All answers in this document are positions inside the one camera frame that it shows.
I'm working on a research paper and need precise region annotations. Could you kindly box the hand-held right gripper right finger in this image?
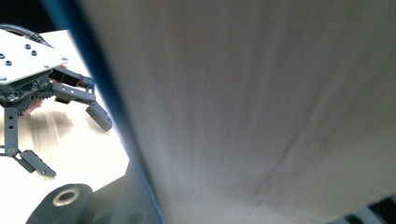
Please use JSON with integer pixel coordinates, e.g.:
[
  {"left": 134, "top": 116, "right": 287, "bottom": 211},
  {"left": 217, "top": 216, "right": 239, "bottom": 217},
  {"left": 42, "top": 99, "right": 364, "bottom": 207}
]
[{"left": 326, "top": 194, "right": 396, "bottom": 224}]

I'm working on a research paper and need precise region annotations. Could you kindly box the blue book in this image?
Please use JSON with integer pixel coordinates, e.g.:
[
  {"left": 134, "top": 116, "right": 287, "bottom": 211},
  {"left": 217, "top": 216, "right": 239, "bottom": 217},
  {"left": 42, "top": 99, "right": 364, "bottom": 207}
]
[{"left": 39, "top": 0, "right": 396, "bottom": 224}]

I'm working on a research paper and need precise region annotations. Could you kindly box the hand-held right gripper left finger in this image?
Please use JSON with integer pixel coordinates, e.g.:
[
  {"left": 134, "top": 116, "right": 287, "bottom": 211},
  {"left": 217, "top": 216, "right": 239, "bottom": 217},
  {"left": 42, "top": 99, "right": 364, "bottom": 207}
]
[{"left": 89, "top": 160, "right": 166, "bottom": 224}]

